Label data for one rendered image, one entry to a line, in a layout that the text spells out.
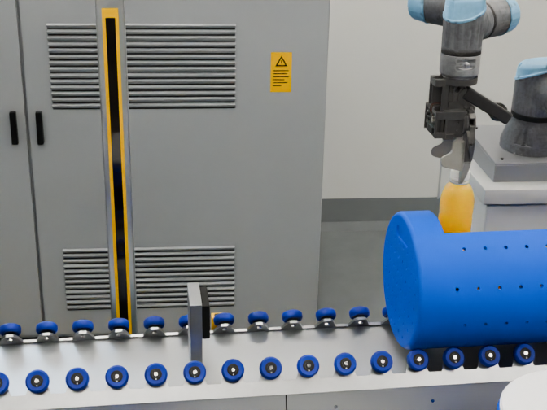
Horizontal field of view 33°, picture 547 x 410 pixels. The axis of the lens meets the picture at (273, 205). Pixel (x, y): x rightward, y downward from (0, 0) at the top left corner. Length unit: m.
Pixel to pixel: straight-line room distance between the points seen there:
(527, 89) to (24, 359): 1.34
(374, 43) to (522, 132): 2.37
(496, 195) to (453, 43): 0.65
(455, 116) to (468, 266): 0.29
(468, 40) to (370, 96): 3.01
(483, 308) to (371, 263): 2.72
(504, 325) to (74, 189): 2.00
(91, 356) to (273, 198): 1.65
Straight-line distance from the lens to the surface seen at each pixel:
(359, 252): 4.66
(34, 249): 3.60
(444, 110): 1.81
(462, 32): 1.76
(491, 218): 2.35
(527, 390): 1.73
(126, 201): 2.11
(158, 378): 1.84
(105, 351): 2.00
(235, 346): 2.00
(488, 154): 2.40
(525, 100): 2.39
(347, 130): 4.79
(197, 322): 1.85
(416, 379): 1.93
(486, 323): 1.88
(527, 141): 2.41
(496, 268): 1.85
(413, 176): 4.95
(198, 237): 3.54
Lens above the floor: 1.95
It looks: 22 degrees down
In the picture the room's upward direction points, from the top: 1 degrees clockwise
